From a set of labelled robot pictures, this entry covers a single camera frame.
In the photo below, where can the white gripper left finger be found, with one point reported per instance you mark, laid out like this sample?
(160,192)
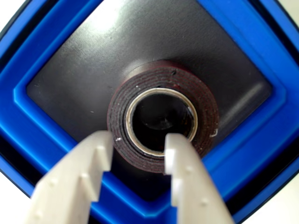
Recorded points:
(65,182)

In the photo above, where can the blue box with black bottom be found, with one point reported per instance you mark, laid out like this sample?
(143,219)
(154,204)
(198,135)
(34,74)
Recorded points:
(245,163)

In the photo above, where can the red tape roll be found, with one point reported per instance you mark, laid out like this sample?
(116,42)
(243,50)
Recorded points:
(201,98)

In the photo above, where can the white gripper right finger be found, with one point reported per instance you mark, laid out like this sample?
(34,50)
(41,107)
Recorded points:
(194,186)

